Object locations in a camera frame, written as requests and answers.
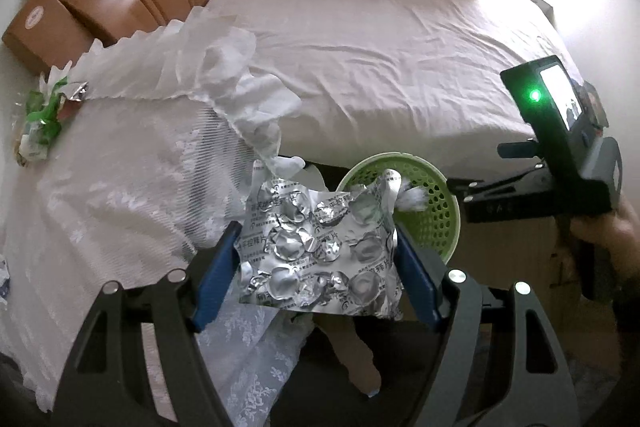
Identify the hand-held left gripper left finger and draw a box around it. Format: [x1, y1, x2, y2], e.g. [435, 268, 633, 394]
[50, 222, 243, 427]

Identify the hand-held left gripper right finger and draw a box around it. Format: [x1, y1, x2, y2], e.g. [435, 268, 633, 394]
[394, 224, 583, 427]

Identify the crumpled white tissue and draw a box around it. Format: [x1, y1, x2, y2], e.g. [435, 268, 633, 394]
[394, 186, 429, 212]

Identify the pale pink bed sheet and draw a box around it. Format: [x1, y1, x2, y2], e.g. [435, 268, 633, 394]
[192, 0, 581, 188]

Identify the green perforated plastic basket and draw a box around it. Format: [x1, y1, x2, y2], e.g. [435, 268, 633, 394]
[336, 152, 461, 265]

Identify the person's bare foot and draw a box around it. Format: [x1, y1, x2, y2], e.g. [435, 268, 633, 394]
[344, 322, 387, 397]

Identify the small silver foil wrapper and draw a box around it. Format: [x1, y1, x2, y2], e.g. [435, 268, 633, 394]
[65, 82, 92, 104]

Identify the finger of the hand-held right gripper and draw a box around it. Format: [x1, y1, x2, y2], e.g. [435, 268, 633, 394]
[462, 187, 557, 224]
[447, 166, 547, 196]

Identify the white lace bed cover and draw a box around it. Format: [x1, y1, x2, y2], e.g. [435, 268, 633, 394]
[0, 4, 321, 427]

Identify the silver foil pill blister pack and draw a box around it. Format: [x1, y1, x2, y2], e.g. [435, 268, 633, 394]
[239, 159, 406, 320]

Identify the person's right hand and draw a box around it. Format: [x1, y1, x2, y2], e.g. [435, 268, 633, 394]
[570, 199, 640, 258]

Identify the green snack wrapper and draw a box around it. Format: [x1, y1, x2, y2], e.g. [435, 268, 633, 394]
[17, 74, 70, 166]

